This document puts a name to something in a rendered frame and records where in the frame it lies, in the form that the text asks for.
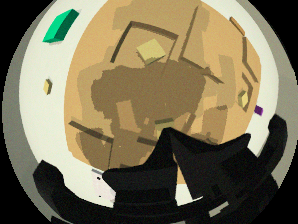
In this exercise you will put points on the small purple block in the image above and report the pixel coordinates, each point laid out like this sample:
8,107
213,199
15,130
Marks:
258,110

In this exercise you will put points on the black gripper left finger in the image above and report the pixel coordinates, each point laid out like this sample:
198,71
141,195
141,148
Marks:
159,171

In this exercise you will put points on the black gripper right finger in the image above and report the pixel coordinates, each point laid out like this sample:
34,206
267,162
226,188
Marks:
198,161

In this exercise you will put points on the small orange flat block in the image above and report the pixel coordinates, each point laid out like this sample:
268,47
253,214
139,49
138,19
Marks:
239,28

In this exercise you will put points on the green rectangular block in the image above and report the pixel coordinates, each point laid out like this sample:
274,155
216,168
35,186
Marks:
61,26

